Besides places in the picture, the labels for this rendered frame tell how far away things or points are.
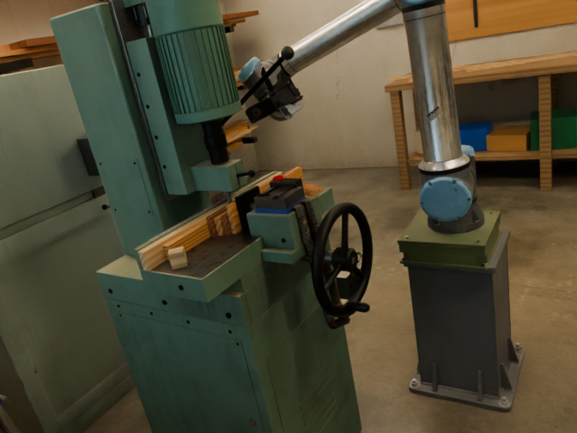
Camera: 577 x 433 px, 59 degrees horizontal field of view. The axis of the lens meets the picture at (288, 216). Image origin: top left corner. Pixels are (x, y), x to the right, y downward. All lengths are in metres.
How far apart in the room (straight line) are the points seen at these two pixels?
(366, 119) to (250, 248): 3.70
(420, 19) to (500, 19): 2.94
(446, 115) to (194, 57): 0.71
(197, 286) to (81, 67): 0.71
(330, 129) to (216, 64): 3.78
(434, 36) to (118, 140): 0.91
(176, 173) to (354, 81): 3.54
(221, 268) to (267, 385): 0.38
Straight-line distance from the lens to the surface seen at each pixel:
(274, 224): 1.25
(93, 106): 1.55
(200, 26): 1.29
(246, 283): 1.25
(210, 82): 1.30
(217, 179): 1.38
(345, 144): 5.00
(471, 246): 1.71
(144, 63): 1.41
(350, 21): 1.69
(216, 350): 1.41
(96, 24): 1.45
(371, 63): 4.74
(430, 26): 1.50
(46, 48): 3.39
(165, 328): 1.52
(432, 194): 1.56
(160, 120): 1.41
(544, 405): 2.08
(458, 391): 2.08
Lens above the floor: 1.37
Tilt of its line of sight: 20 degrees down
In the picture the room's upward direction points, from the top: 11 degrees counter-clockwise
